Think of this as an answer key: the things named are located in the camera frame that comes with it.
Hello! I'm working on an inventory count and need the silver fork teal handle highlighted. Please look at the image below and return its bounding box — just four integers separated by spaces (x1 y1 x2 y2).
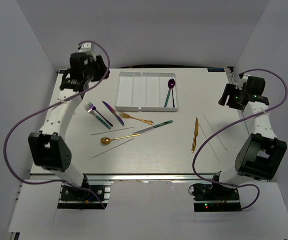
84 102 111 130

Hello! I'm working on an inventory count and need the purple iridescent knife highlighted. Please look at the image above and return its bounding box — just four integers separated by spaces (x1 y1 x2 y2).
102 101 125 126

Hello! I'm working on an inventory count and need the gold knife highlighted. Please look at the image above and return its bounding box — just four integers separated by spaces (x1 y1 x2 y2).
191 117 199 153

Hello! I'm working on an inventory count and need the gold spoon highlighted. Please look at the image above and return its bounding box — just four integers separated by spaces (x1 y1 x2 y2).
100 133 140 145

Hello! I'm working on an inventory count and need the purple iridescent spoon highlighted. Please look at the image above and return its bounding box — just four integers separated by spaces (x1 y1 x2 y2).
168 78 175 108

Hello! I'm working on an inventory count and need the silver spoon teal handle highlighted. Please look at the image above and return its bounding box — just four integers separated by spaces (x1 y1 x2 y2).
164 88 172 108

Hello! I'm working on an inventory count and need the silver knife teal handle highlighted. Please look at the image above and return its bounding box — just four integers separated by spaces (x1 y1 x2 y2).
133 120 173 134

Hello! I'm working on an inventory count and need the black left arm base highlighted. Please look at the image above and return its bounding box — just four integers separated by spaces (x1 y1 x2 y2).
57 181 112 210

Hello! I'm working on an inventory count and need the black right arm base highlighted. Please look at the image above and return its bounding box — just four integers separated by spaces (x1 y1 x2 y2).
188 183 241 213

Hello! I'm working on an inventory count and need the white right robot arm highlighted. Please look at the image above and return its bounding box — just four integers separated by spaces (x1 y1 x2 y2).
209 74 287 200

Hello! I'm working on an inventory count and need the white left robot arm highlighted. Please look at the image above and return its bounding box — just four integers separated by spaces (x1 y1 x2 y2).
28 52 109 200

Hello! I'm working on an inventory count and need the white divided cutlery tray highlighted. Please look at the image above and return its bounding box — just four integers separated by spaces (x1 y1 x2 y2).
115 71 178 112

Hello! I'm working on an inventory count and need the gold ornate fork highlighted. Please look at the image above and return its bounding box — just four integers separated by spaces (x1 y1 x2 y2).
118 111 154 125

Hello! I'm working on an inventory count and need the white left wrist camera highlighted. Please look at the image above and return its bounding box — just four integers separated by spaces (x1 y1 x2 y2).
77 41 95 58

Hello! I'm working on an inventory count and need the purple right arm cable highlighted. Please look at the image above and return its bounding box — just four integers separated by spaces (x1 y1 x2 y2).
188 68 288 210

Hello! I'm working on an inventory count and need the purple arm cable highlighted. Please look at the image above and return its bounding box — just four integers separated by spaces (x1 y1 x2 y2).
188 68 288 210
3 41 111 210

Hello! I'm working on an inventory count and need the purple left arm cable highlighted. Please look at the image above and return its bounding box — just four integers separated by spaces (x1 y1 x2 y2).
3 41 111 210

